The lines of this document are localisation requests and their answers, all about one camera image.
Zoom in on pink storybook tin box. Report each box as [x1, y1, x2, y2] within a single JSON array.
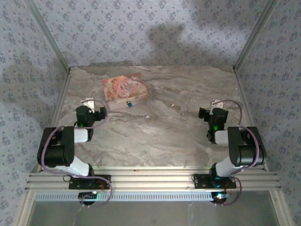
[[102, 72, 148, 111]]

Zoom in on black controller board with LED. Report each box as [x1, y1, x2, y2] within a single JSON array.
[[211, 191, 230, 202], [78, 191, 99, 201]]

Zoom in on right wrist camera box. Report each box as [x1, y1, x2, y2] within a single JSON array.
[[210, 100, 224, 110]]

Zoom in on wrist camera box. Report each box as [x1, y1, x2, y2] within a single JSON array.
[[210, 100, 224, 110], [80, 97, 95, 113]]

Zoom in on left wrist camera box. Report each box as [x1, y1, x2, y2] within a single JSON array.
[[80, 97, 95, 113]]

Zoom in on aluminium side rail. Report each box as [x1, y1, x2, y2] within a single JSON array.
[[37, 68, 72, 171], [232, 67, 269, 172]]

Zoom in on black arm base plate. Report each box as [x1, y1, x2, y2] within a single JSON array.
[[69, 174, 111, 190], [192, 173, 237, 189]]

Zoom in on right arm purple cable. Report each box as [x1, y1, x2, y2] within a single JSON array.
[[213, 99, 261, 207]]

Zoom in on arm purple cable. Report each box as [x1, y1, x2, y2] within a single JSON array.
[[213, 99, 261, 207], [40, 100, 114, 209]]

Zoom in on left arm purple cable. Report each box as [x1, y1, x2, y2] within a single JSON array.
[[40, 100, 114, 209]]

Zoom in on aluminium corner post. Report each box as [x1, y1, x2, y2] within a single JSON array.
[[232, 0, 280, 71], [23, 0, 71, 73]]

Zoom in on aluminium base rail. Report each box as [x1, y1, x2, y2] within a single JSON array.
[[25, 166, 282, 192]]

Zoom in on slotted grey cable duct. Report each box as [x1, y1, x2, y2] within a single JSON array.
[[34, 191, 221, 202]]

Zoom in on aluminium frame leg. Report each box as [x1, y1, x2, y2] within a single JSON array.
[[16, 190, 36, 226], [269, 190, 294, 226]]

